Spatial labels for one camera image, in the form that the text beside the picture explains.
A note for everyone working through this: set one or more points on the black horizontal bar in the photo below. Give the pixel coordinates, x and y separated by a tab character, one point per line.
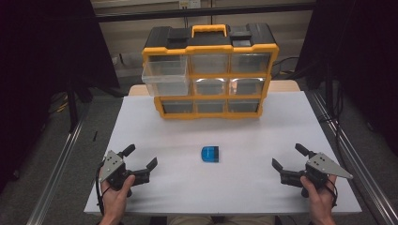
203	12

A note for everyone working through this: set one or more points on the person's left hand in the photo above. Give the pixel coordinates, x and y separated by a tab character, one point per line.
115	200

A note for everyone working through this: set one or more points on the clear plastic drawer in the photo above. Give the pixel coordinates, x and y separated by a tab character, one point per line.
165	75

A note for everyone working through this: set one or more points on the metal floor rail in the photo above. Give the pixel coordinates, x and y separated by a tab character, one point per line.
353	156
59	162

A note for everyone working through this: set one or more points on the grid of clear drawers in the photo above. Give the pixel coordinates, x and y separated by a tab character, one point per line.
210	86

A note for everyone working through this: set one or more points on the person's right hand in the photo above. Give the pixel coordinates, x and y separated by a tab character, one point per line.
319	200

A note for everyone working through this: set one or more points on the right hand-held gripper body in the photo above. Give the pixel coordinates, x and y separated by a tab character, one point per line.
325	167

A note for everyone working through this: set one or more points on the white wall outlet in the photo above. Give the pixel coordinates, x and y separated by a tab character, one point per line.
189	3

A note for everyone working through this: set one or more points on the black curtain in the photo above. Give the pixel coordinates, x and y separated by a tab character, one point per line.
363	47
43	56

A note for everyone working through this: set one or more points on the yellow and black organizer cabinet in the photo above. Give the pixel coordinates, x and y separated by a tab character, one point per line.
209	40

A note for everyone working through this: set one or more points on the small black floor item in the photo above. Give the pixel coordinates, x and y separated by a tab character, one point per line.
95	136

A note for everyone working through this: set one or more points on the white table cover sheet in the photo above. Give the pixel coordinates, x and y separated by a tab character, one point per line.
219	184

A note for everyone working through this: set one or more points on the small blue plastic case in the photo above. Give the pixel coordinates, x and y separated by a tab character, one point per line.
210	154

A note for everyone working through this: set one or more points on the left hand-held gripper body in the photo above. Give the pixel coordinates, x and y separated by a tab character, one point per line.
111	165

